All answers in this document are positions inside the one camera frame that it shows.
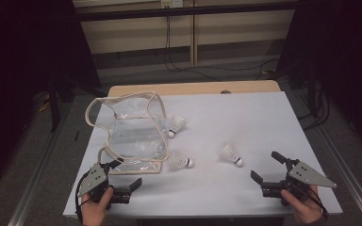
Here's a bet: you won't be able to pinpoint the black metal stand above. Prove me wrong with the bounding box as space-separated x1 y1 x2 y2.
48 72 60 132
307 62 317 118

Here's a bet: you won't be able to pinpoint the clear tote bag beige trim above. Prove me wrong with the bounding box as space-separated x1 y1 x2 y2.
85 90 171 175

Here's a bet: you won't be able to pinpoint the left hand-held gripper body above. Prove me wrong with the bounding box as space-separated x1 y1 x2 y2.
76 161 132 211

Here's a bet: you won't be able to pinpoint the dim yellowish floor item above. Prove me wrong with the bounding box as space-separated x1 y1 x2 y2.
32 91 50 113

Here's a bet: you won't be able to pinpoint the hand-held gripper black cable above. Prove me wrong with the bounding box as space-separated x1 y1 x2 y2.
74 171 91 224
304 185 329 220

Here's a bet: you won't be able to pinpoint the person's right hand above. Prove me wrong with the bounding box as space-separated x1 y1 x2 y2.
280 185 323 224

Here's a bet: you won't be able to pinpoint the beige vertical post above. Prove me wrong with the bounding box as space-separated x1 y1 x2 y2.
189 0 199 67

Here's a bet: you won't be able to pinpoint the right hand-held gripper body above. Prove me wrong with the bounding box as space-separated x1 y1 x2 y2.
260 158 337 206

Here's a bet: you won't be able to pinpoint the left hand-held gripper black cable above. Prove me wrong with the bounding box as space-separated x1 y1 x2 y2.
74 171 91 224

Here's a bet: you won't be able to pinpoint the aluminium floor rail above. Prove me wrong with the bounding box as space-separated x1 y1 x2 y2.
8 103 74 226
314 125 362 226

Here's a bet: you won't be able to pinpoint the black floor cables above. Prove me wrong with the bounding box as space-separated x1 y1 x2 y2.
296 81 331 131

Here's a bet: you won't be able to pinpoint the black wall cable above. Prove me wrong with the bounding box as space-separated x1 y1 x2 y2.
164 7 279 82

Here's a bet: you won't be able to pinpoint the person's left hand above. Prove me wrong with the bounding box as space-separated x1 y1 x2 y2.
80 186 115 226

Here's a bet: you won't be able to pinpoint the white shuttlecock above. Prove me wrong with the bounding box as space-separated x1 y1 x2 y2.
168 150 194 172
168 114 187 139
219 143 244 168

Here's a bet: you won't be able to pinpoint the wooden table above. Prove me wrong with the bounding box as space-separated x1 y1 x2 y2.
107 79 281 98

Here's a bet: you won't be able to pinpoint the dark curtain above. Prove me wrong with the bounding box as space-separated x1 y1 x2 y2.
0 0 102 192
276 0 362 152

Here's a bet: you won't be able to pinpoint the white wall socket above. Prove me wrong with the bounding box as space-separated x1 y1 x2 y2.
160 0 184 8

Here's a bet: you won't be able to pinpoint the right hand-held gripper black cable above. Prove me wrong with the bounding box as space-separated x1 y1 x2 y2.
304 185 329 220

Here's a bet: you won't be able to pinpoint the white table sheet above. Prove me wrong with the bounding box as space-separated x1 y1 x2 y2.
62 91 343 218

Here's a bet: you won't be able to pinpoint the black horizontal beam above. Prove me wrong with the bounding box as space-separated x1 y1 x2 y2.
76 1 298 23

